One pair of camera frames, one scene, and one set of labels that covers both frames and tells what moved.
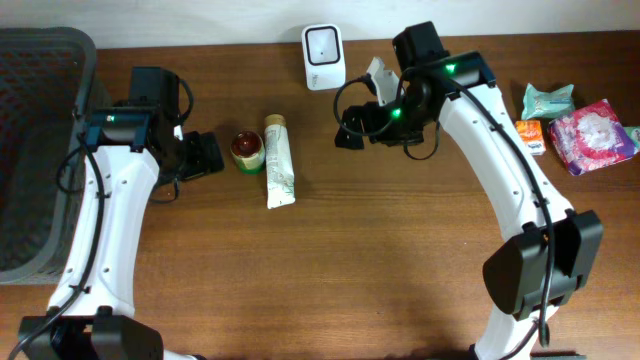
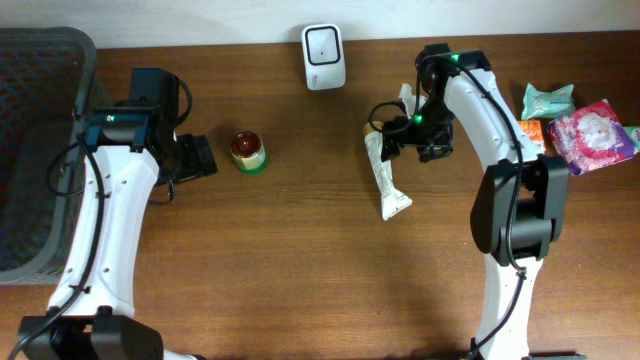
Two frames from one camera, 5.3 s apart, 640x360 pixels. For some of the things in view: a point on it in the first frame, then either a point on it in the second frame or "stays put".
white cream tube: [279, 162] to [391, 201]
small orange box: [531, 132] stays put
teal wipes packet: [541, 104] stays put
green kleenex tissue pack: [633, 133] stays put
